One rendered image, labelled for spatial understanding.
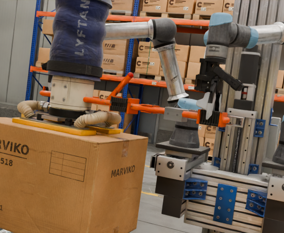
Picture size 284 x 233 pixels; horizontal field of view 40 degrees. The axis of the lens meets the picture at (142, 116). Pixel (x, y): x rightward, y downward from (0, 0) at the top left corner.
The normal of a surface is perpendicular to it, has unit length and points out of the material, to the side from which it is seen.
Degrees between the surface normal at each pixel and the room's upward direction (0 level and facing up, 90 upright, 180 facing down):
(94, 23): 70
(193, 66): 88
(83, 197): 90
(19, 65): 90
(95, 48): 74
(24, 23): 90
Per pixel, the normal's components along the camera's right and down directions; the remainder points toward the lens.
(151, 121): -0.36, 0.00
